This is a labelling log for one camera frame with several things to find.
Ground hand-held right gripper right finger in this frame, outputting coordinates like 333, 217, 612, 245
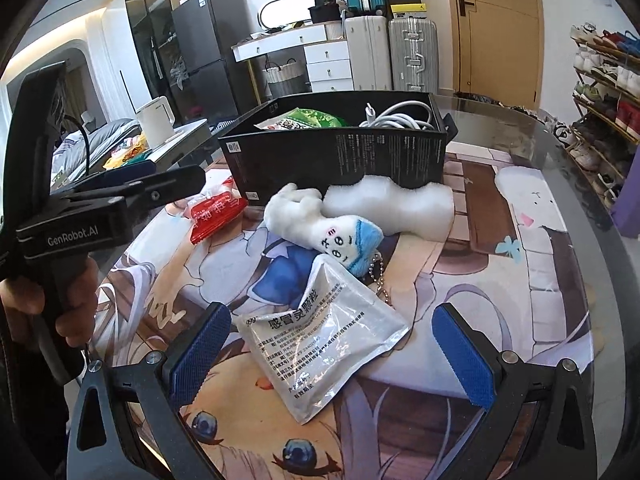
432, 303, 596, 480

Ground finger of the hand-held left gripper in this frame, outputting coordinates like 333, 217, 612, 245
75, 161, 156, 193
122, 166, 207, 216

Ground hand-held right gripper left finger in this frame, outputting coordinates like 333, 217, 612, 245
67, 302, 232, 480

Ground white medicine packet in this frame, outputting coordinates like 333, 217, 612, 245
236, 254, 412, 425

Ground green snack packet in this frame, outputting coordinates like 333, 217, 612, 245
253, 107, 349, 133

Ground black cardboard box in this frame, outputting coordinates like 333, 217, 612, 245
218, 91, 458, 206

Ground white charging cable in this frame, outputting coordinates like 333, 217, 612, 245
359, 101, 441, 131

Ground person's left hand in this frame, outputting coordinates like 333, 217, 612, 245
0, 257, 100, 348

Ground pile of colourful snack bags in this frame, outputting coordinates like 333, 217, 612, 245
102, 132, 151, 170

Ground white marble side table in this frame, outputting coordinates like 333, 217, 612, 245
145, 122, 221, 166

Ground grey bed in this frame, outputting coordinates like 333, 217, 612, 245
50, 119, 143, 181

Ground white electric kettle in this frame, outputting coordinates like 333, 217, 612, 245
136, 96, 177, 147

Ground red plastic packet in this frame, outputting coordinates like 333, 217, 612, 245
190, 187, 249, 246

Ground printed cartoon table mat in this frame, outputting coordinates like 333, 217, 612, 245
90, 150, 596, 480

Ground dark grey fridge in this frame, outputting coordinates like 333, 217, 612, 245
171, 0, 256, 121

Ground white plush toy blue cap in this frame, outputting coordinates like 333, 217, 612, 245
263, 183, 391, 303

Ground dark glass cabinet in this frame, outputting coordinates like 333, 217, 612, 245
123, 0, 201, 116

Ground woven laundry basket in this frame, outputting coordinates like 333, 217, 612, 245
262, 57, 306, 98

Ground white foam block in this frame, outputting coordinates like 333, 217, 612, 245
322, 172, 456, 238

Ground white dressing table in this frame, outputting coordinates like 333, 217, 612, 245
231, 24, 353, 103

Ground oval mirror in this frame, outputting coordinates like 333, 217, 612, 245
258, 0, 313, 31

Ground black bag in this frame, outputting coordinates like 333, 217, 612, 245
306, 0, 346, 25

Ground white suitcase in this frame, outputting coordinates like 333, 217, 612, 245
344, 15, 391, 92

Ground purple yoga mat roll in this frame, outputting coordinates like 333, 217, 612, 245
612, 152, 640, 241

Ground white sneakers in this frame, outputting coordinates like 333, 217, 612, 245
550, 120, 581, 148

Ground silver suitcase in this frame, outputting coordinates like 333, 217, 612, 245
387, 17, 439, 93

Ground shoe rack with sneakers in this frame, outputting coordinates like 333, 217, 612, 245
570, 22, 640, 211

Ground wooden door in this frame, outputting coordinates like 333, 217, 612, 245
444, 0, 545, 111

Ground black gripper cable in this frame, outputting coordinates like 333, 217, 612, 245
62, 115, 91, 176

